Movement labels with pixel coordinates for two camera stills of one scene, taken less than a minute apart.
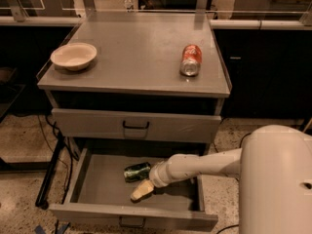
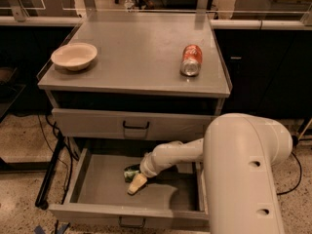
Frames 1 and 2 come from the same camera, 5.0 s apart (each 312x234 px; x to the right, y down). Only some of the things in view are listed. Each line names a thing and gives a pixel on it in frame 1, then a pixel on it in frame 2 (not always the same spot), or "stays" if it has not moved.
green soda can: [136, 172] stays
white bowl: [74, 57] stays
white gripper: [157, 175] -> [147, 169]
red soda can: [191, 60] stays
